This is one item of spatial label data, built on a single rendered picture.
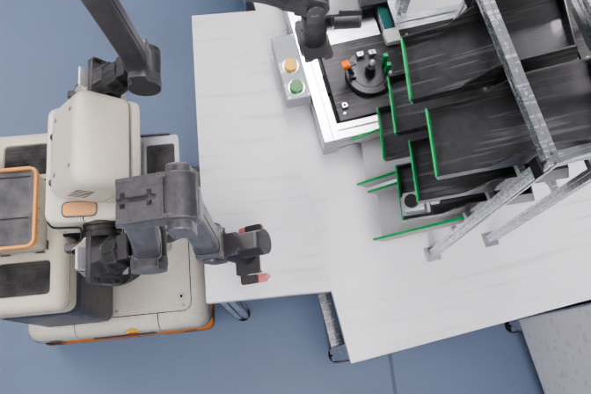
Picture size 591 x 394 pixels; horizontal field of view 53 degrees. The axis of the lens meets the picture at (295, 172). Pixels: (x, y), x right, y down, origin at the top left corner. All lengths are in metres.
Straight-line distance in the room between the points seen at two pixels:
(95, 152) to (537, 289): 1.21
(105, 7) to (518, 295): 1.27
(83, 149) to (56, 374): 1.54
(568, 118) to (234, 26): 1.17
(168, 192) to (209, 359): 1.64
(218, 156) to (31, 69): 1.50
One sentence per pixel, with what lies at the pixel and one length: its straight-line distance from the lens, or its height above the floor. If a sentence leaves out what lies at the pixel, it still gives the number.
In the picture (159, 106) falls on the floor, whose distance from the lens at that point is 2.82.
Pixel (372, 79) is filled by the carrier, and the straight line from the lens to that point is 1.72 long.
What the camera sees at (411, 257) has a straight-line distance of 1.71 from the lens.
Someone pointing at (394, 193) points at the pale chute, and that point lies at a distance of 1.57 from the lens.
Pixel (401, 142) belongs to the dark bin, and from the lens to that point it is 1.42.
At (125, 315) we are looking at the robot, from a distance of 2.32.
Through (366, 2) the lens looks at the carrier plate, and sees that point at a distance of 1.87.
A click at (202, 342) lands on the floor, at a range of 2.54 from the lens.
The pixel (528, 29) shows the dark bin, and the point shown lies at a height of 1.60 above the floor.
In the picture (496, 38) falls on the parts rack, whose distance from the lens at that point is 1.05.
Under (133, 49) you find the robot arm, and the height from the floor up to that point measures 1.37.
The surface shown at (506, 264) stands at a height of 0.86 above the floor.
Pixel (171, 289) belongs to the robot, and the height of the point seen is 0.28.
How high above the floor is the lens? 2.51
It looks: 72 degrees down
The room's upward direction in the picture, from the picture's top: 2 degrees clockwise
